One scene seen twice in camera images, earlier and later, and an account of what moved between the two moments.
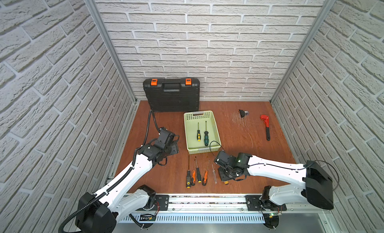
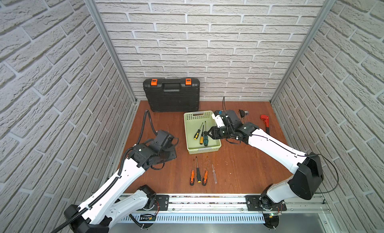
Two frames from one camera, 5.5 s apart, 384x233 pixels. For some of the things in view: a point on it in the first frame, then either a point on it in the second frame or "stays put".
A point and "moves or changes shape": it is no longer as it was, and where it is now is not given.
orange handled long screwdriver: x=205 y=178 stays put
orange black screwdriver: x=193 y=176 stays put
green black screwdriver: x=206 y=137 stays put
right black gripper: x=222 y=177 → x=214 y=131
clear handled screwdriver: x=215 y=177 stays put
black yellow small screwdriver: x=198 y=134 moves or changes shape
